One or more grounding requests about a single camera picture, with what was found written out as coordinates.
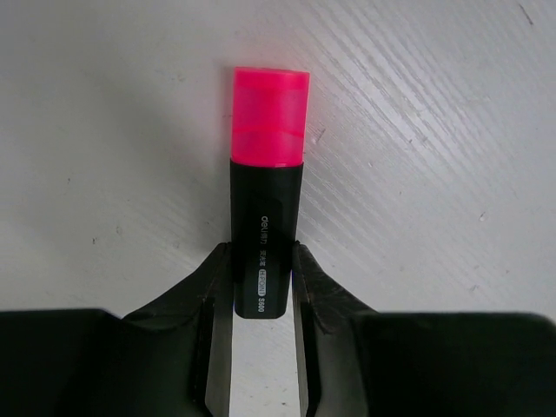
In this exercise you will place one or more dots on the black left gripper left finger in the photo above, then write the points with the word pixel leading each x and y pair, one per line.
pixel 171 357

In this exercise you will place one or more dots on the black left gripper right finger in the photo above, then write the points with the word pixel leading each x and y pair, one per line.
pixel 355 361

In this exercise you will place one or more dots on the pink black highlighter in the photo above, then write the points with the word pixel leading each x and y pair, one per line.
pixel 269 118

